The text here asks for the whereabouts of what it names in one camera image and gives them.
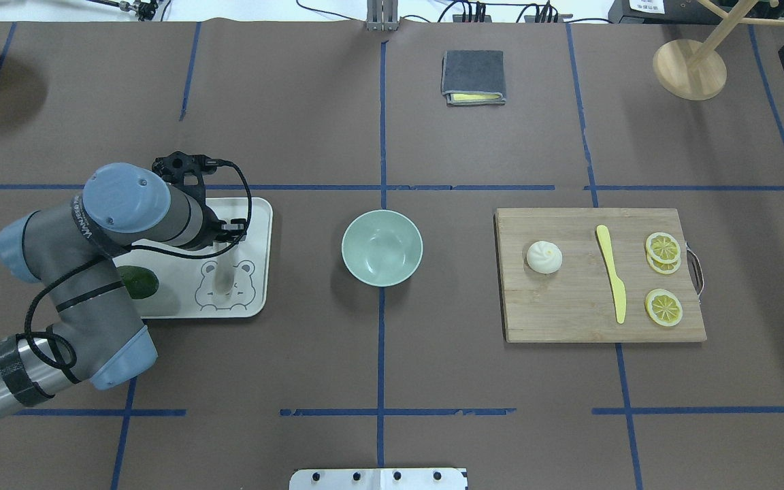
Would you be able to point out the white steamed bun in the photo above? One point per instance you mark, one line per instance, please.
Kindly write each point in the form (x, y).
(544, 257)

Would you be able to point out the lemon slice underneath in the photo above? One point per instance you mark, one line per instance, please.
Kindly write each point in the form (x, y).
(664, 268)

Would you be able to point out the lemon slice upper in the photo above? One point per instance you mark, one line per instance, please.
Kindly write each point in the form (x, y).
(662, 248)

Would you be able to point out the bamboo cutting board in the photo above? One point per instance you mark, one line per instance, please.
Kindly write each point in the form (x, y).
(575, 304)

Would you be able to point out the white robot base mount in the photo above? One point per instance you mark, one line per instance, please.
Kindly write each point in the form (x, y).
(380, 478)

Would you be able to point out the yellow plastic knife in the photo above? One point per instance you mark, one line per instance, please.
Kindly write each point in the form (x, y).
(619, 293)

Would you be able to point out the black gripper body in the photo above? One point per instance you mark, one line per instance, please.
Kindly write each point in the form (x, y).
(213, 222)

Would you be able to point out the white ceramic spoon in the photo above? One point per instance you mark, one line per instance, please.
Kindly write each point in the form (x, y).
(225, 269)

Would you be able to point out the mint green bowl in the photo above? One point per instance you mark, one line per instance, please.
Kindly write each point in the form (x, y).
(382, 248)

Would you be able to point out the cream bear serving tray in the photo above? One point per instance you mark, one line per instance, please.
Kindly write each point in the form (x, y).
(186, 290)

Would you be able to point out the green lime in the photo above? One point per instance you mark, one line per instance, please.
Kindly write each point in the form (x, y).
(141, 283)

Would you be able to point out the yellow sponge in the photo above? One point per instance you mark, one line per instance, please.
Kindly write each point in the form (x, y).
(473, 99)

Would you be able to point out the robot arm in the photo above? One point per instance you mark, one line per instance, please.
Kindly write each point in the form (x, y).
(83, 324)

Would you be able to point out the wooden mug tree stand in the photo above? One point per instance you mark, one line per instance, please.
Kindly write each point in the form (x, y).
(693, 70)

